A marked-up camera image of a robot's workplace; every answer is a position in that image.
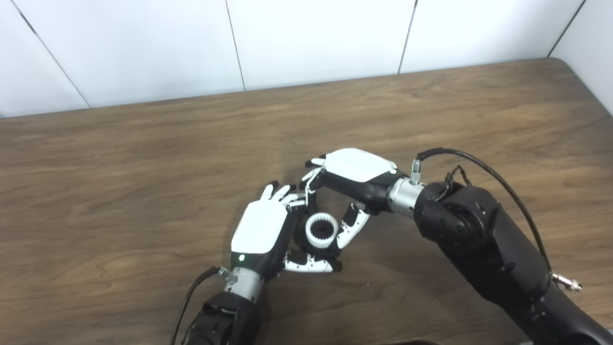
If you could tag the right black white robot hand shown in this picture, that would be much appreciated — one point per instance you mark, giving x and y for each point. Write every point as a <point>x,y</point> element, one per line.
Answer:
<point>357,165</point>

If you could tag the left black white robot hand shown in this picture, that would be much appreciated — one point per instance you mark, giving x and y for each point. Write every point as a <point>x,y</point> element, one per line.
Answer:
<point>258,227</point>

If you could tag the round black plastic part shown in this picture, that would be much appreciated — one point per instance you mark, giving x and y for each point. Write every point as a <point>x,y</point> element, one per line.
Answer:
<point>300,242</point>

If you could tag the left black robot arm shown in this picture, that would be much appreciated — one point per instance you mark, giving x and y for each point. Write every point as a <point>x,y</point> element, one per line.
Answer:
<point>225,321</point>

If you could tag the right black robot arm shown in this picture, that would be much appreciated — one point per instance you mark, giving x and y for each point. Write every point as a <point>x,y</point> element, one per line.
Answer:
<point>479,235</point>

